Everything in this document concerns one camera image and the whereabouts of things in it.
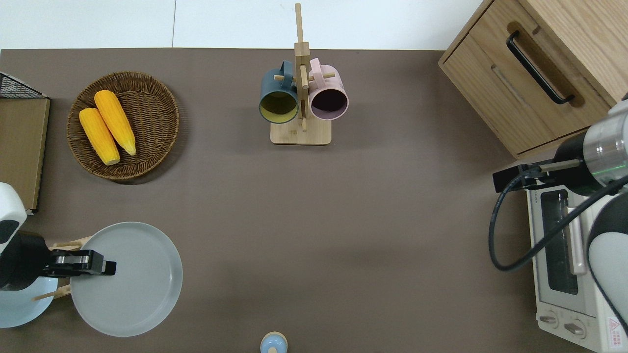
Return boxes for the white oven door handle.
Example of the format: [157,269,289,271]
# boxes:
[567,206,588,275]

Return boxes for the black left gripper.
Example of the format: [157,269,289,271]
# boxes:
[44,249,117,278]

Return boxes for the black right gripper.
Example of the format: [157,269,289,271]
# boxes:
[493,161,558,194]

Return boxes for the light wooden drawer cabinet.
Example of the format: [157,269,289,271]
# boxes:
[438,0,628,160]

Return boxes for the brown box with wire basket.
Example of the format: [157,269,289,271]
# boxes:
[0,97,51,215]

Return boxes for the brown wicker basket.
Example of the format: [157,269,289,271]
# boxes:
[67,72,180,181]

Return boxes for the low wooden plate rack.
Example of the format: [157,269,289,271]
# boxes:
[33,235,94,301]

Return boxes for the light blue plate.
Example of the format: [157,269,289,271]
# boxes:
[0,275,58,328]

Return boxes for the black cabinet handle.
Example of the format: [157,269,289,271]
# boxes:
[506,31,576,105]

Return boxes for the gray round plate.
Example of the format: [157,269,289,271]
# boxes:
[70,222,183,337]

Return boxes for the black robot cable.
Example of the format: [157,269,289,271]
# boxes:
[488,174,628,272]

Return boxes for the wooden mug tree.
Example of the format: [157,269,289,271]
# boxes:
[270,3,337,146]

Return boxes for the white toaster oven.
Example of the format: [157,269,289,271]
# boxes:
[526,188,628,353]

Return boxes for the yellow corn cob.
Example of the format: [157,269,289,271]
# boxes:
[94,90,137,156]
[79,108,121,166]

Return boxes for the dark blue mug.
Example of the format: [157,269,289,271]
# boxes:
[259,60,300,124]

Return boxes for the black wire mesh basket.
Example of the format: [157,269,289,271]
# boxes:
[0,72,48,100]

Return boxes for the pink mug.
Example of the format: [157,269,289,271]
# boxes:
[308,58,349,121]

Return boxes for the brown table mat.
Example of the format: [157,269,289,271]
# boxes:
[0,48,557,353]

